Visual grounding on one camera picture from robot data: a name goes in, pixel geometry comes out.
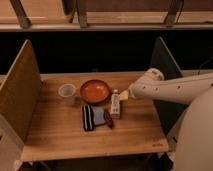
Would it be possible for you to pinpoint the orange ceramic bowl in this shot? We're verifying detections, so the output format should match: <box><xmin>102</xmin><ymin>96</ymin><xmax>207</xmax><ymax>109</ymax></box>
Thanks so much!
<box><xmin>80</xmin><ymin>79</ymin><xmax>110</xmax><ymax>104</ymax></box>

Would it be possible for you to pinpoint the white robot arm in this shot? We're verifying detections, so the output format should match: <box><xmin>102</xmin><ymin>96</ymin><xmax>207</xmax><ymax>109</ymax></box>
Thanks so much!
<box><xmin>127</xmin><ymin>68</ymin><xmax>213</xmax><ymax>171</ymax></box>

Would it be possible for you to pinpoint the small white bottle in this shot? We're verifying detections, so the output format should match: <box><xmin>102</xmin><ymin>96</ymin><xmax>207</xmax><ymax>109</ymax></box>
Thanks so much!
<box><xmin>110</xmin><ymin>89</ymin><xmax>120</xmax><ymax>119</ymax></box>

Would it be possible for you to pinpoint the dark red small object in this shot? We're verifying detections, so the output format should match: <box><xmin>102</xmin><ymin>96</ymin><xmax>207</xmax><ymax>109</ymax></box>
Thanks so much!
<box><xmin>104</xmin><ymin>109</ymin><xmax>114</xmax><ymax>128</ymax></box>

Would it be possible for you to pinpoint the blue grey sponge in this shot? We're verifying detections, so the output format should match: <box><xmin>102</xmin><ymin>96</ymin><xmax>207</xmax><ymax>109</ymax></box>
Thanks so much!
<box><xmin>92</xmin><ymin>107</ymin><xmax>106</xmax><ymax>126</ymax></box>

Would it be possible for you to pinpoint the black white striped cloth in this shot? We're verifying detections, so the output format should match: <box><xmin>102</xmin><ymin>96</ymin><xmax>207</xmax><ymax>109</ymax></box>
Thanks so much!
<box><xmin>82</xmin><ymin>105</ymin><xmax>94</xmax><ymax>131</ymax></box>

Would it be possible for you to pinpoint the right dark side panel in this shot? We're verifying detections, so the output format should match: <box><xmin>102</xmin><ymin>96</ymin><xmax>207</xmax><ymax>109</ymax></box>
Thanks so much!
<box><xmin>149</xmin><ymin>36</ymin><xmax>190</xmax><ymax>136</ymax></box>

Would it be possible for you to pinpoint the clear plastic cup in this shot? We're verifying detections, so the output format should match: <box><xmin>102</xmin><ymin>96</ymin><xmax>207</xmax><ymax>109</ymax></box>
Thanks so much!
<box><xmin>58</xmin><ymin>84</ymin><xmax>77</xmax><ymax>106</ymax></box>

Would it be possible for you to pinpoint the left wooden side panel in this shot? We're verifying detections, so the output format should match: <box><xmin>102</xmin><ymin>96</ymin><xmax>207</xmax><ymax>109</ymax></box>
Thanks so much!
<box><xmin>0</xmin><ymin>40</ymin><xmax>42</xmax><ymax>143</ymax></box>

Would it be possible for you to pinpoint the wooden shelf rail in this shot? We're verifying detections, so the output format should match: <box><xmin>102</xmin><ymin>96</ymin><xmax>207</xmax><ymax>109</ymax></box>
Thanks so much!
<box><xmin>0</xmin><ymin>0</ymin><xmax>213</xmax><ymax>33</ymax></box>

